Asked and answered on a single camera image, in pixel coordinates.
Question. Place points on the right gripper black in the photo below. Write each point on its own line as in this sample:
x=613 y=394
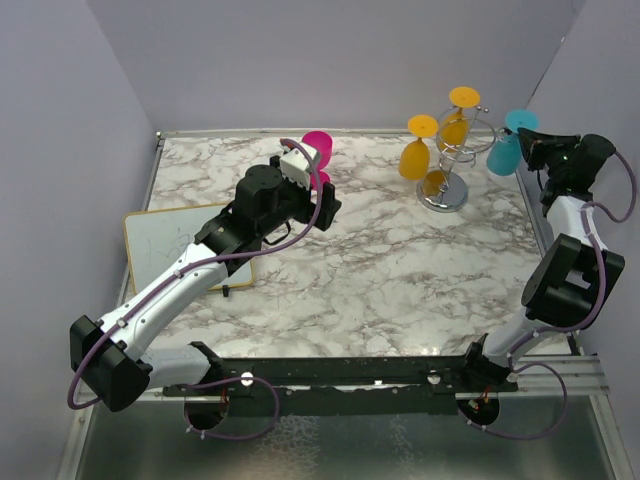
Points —
x=536 y=146

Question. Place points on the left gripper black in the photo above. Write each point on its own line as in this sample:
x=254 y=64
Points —
x=310 y=209

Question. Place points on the blue wine glass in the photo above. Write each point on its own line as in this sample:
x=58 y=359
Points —
x=505 y=155

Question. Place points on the pink wine glass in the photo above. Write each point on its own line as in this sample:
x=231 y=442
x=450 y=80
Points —
x=322 y=142

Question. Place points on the yellow wine glass front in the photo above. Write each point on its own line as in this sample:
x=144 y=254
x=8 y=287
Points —
x=415 y=158

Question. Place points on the yellow wine glass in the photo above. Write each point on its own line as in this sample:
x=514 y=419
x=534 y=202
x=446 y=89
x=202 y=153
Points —
x=454 y=127
x=415 y=158

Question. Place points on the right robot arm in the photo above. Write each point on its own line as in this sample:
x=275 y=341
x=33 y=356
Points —
x=568 y=289

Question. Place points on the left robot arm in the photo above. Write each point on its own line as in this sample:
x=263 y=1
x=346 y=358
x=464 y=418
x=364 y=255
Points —
x=112 y=355

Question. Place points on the chrome wine glass rack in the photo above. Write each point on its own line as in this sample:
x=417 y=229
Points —
x=442 y=189

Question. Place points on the yellow wine glass rear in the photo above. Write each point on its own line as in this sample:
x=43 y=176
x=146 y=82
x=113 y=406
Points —
x=454 y=127

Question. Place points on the small yellow-framed whiteboard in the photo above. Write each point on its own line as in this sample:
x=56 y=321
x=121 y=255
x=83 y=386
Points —
x=156 y=239

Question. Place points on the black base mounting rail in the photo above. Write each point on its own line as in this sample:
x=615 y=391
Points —
x=341 y=386

